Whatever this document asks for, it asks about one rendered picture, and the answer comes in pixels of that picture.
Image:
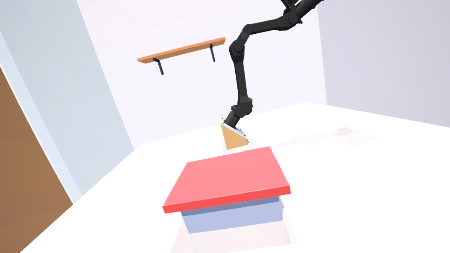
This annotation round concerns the light blue open storage box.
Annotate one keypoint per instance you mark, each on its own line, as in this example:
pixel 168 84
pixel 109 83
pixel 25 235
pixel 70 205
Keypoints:
pixel 233 215

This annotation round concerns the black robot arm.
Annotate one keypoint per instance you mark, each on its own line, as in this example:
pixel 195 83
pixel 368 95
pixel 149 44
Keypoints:
pixel 292 15

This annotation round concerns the red lid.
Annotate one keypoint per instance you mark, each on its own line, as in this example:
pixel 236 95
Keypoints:
pixel 232 178

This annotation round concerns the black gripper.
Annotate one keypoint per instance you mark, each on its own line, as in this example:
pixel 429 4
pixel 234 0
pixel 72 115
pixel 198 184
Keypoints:
pixel 312 3

